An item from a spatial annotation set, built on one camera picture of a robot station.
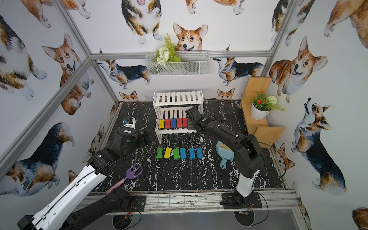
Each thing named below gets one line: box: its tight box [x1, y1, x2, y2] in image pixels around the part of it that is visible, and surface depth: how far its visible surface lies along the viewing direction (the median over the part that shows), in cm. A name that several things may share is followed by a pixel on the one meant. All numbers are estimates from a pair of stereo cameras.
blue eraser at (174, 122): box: [171, 118, 177, 128], surface depth 90 cm
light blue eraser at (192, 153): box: [188, 148, 196, 160], surface depth 92 cm
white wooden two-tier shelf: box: [153, 89, 204, 145], surface depth 90 cm
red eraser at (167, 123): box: [164, 118, 172, 129], surface depth 91 cm
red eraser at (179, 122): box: [176, 117, 183, 128], surface depth 90 cm
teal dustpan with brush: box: [215, 140, 235, 170], surface depth 92 cm
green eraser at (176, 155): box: [172, 148, 181, 160], surface depth 93 cm
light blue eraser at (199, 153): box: [196, 147, 204, 159], surface depth 92 cm
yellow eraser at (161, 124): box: [158, 119, 165, 129], surface depth 91 cm
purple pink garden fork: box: [105, 163, 144, 195], surface depth 85 cm
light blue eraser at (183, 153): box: [179, 147, 187, 159], surface depth 92 cm
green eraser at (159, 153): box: [156, 147, 163, 160], surface depth 92 cm
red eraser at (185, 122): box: [182, 117, 189, 128], surface depth 92 cm
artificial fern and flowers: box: [153, 32, 182, 67], surface depth 82 cm
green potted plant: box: [251, 90, 286, 112], surface depth 92 cm
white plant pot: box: [250, 103, 272, 121], surface depth 96 cm
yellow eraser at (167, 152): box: [163, 147, 173, 159], surface depth 92 cm
